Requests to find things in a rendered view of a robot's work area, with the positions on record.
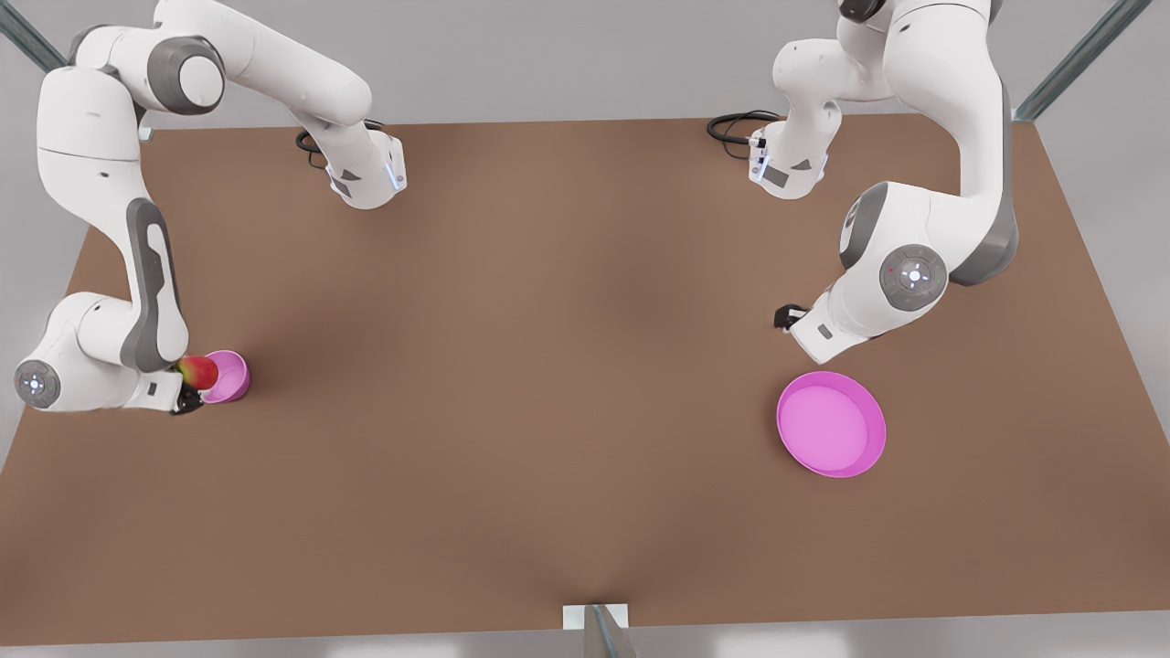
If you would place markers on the red green apple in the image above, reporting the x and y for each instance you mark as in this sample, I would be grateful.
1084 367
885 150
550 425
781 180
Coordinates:
198 372

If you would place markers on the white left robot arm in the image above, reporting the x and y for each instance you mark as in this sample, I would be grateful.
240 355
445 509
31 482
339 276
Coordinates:
941 82

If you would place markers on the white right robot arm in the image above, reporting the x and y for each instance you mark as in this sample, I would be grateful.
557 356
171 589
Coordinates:
101 137

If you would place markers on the pink bowl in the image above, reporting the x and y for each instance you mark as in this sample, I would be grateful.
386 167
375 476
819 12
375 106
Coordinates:
228 375

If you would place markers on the pink plate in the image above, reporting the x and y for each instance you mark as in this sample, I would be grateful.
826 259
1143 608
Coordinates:
830 424

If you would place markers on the silver frame post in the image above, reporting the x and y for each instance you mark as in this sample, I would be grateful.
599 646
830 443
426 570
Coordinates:
27 37
599 631
1079 59

